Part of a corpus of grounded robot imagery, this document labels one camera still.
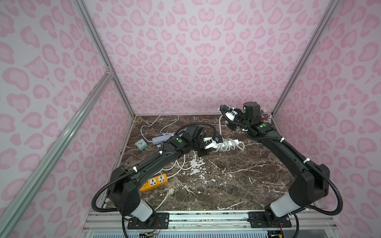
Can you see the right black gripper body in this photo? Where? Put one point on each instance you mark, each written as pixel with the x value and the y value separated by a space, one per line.
pixel 225 111

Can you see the white power strip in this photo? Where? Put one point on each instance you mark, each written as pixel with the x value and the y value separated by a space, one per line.
pixel 230 144

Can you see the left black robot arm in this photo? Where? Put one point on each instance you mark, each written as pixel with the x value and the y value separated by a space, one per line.
pixel 122 194

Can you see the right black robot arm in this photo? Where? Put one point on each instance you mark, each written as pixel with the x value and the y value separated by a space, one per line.
pixel 311 181

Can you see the light blue power strip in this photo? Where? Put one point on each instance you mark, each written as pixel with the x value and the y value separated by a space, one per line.
pixel 163 138

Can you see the orange power strip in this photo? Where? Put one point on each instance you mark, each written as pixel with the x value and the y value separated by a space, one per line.
pixel 154 183

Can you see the bundle of pencils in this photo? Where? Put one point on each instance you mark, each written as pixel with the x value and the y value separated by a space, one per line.
pixel 265 117

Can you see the small green alarm clock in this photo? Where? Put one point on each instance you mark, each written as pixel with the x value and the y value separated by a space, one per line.
pixel 141 144

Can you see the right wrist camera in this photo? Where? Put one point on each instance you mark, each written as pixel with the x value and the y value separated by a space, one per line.
pixel 231 115

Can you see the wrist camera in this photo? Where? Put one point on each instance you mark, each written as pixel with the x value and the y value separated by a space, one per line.
pixel 231 115
pixel 213 142

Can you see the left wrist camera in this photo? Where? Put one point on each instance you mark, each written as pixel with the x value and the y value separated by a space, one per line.
pixel 213 142

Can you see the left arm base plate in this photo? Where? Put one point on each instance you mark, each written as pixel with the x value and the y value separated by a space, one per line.
pixel 158 220

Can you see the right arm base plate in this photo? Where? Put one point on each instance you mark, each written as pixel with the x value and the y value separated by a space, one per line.
pixel 265 219

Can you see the aluminium front rail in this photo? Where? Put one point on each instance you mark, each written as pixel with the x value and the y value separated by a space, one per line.
pixel 202 221

